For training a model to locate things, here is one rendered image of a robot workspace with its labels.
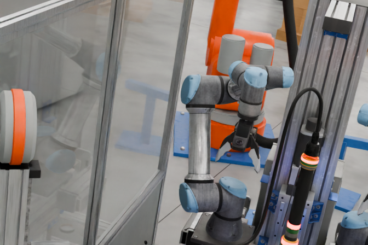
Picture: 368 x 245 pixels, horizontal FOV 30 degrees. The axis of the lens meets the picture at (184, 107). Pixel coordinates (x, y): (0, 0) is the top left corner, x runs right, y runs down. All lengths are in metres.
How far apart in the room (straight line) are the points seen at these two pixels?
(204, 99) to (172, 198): 2.57
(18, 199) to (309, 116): 1.48
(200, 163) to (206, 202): 0.15
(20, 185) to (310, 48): 1.45
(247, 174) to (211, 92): 3.13
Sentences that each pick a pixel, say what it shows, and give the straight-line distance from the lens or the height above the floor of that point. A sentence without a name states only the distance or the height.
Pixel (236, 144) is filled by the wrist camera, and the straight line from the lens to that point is 2.23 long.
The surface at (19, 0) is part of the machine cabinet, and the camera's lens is 5.69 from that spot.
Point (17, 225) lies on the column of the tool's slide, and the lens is 1.57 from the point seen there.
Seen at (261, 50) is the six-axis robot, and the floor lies 0.98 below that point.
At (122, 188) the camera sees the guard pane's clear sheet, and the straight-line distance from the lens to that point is 2.80.
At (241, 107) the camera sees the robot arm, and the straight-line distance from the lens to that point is 2.26.
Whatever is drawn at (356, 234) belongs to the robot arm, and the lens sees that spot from 2.70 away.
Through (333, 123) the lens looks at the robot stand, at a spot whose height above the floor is 1.56.
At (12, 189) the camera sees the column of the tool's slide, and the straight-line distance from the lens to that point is 1.51.
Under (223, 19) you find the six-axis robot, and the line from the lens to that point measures 5.94.
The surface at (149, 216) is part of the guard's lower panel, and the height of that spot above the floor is 0.81.
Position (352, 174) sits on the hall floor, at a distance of 6.21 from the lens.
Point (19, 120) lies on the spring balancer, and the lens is 1.41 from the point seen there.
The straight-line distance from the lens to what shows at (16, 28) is 1.64.
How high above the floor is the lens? 2.49
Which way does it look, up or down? 21 degrees down
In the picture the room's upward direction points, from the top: 9 degrees clockwise
